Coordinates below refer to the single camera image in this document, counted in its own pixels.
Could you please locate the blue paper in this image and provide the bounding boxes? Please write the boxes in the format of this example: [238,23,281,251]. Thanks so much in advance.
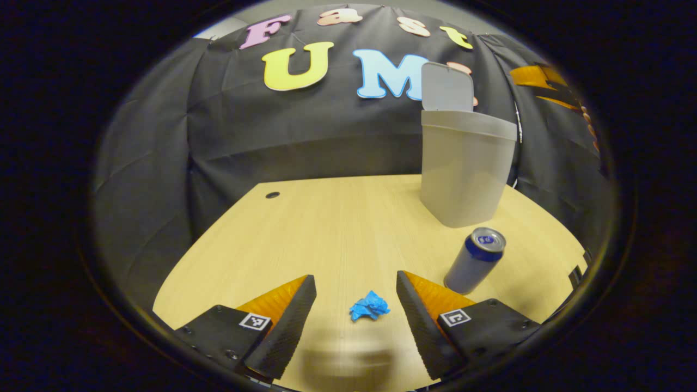
[349,290,391,322]

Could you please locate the blue pop can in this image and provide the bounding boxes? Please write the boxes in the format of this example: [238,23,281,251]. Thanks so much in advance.
[443,227,507,296]

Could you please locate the wooden desktop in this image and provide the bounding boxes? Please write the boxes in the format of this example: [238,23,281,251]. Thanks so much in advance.
[152,174,589,392]

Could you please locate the grey desktop garbage bin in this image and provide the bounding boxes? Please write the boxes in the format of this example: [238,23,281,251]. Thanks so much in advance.
[419,62,518,228]

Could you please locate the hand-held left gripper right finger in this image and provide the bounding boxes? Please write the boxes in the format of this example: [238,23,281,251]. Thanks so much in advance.
[396,270,541,381]

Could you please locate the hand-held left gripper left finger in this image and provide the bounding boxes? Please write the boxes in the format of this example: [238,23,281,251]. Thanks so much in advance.
[174,274,317,381]

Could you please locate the black backdrop cloth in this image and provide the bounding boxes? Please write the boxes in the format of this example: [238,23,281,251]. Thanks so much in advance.
[93,5,616,327]

